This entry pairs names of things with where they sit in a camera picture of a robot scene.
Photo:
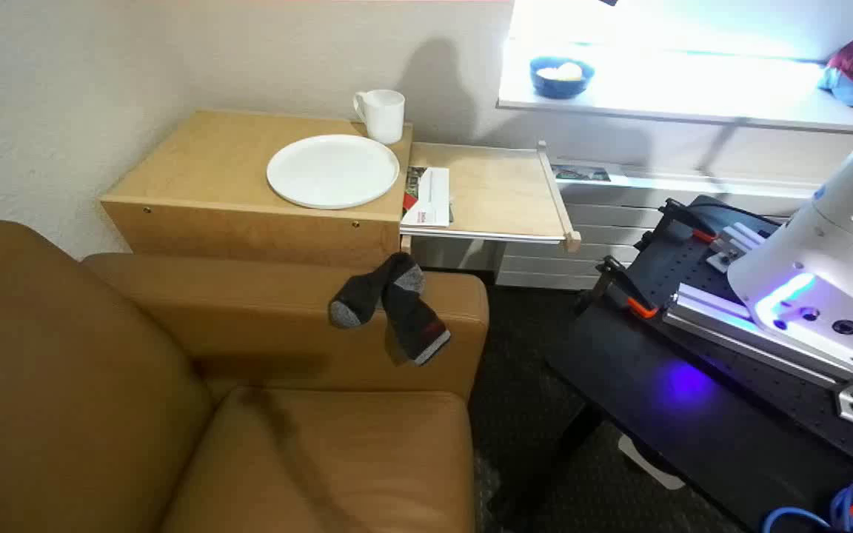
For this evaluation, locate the grey black sock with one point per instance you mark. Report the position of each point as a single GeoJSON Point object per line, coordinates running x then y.
{"type": "Point", "coordinates": [396, 288]}

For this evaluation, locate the orange handled clamp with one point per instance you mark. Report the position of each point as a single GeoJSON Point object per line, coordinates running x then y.
{"type": "Point", "coordinates": [624, 291]}

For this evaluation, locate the tan leather armchair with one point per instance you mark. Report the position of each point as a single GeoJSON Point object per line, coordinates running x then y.
{"type": "Point", "coordinates": [193, 395]}

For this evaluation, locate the white round plate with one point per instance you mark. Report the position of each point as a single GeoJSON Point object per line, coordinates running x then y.
{"type": "Point", "coordinates": [334, 174]}

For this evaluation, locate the dark blue bowl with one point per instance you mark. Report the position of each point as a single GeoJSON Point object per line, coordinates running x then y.
{"type": "Point", "coordinates": [559, 90]}

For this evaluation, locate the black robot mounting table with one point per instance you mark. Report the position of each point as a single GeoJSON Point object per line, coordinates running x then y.
{"type": "Point", "coordinates": [739, 432]}

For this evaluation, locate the white windowsill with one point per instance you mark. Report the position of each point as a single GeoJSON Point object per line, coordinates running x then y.
{"type": "Point", "coordinates": [680, 88]}

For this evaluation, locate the pull-out wooden tray shelf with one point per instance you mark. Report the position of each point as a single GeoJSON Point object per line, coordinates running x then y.
{"type": "Point", "coordinates": [495, 195]}

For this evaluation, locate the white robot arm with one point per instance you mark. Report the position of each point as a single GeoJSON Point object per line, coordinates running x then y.
{"type": "Point", "coordinates": [800, 281]}

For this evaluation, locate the white radiator heater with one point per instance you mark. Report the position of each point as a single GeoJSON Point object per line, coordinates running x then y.
{"type": "Point", "coordinates": [610, 213]}

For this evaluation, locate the white ceramic mug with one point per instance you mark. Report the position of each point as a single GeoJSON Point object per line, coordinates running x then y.
{"type": "Point", "coordinates": [379, 113]}

